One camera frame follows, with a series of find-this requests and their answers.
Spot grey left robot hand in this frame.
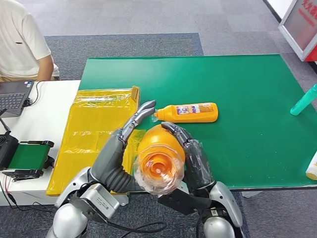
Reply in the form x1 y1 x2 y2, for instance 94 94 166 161
90 100 157 189

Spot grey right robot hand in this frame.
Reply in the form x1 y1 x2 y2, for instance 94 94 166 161
161 122 214 191

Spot orange bottle with label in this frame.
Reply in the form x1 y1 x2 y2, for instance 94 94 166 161
133 124 186 196
152 102 219 124

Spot teal plastic bottle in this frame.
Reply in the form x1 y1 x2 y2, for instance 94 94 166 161
290 83 317 116

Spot white and yellow bottle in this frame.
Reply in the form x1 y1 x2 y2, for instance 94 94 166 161
306 151 317 181

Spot yellow plastic-wrapped box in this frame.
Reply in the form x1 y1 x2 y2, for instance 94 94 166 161
46 86 146 196

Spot white table foot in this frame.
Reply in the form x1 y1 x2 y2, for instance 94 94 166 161
109 193 129 206

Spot green table mat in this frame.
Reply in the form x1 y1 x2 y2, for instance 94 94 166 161
78 54 317 191

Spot small green belt conveyor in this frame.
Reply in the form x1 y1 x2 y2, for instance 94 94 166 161
2 140 55 182

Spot black electronics box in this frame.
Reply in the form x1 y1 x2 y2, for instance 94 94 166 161
0 131 19 172

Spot grey laptop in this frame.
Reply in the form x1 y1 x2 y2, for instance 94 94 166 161
0 79 35 118

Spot person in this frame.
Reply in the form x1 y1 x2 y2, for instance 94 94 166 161
0 0 60 81

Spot white red sign stand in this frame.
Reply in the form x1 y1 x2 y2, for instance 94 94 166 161
278 0 317 62

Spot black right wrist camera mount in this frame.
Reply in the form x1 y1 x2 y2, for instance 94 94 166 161
158 187 212 217

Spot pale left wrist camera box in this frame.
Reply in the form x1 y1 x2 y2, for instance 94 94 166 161
70 183 120 224

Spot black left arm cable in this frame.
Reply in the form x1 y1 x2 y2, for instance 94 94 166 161
106 221 168 238

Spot black laptop cable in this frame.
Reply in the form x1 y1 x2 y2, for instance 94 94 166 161
23 81 42 108

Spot red and black wires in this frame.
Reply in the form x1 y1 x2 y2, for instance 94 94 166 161
0 177 54 213

